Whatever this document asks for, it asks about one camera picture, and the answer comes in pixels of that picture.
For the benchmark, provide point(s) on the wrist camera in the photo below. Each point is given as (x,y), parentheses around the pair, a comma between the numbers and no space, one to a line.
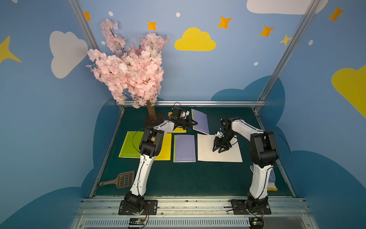
(178,112)
(225,129)

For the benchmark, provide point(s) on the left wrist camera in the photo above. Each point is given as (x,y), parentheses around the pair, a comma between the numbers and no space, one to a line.
(178,112)

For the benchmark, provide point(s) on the controller board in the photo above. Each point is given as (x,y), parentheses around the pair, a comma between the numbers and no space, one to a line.
(256,223)
(136,222)

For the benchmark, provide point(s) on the brown litter scoop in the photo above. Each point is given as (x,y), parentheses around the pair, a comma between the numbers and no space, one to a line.
(123,180)

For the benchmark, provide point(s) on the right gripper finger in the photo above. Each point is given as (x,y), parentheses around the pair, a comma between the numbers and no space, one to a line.
(224,148)
(215,146)

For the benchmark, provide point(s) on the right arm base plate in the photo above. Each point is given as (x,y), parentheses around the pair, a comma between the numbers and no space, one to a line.
(238,207)

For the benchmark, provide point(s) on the small notebook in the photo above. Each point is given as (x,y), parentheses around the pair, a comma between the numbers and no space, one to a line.
(205,150)

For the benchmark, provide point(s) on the green cover notebook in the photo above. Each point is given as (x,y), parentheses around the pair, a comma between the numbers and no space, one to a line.
(130,147)

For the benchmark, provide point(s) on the pink cherry blossom tree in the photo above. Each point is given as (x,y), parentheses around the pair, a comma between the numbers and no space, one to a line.
(131,72)

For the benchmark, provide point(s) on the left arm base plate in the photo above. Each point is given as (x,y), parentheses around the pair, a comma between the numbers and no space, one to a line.
(148,207)

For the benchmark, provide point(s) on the left controller board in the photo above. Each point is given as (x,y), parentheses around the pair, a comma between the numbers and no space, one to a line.
(136,222)

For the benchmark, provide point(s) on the yellow cover notebook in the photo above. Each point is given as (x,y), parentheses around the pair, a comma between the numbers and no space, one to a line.
(178,130)

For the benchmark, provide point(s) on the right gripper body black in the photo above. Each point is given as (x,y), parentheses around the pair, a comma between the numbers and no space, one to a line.
(224,140)

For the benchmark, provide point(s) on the aluminium rail back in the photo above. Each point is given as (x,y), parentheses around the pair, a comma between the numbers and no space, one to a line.
(212,103)

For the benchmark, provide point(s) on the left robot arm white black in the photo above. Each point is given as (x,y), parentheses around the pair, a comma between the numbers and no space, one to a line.
(150,147)

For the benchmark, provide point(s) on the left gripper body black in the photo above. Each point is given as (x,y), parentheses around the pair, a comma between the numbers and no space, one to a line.
(186,122)

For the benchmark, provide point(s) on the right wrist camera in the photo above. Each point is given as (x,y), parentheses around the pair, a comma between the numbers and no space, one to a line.
(225,129)

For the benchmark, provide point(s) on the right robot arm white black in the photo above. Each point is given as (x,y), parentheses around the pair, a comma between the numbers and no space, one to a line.
(263,154)

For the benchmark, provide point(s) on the right controller board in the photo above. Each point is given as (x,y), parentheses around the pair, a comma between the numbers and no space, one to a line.
(256,223)

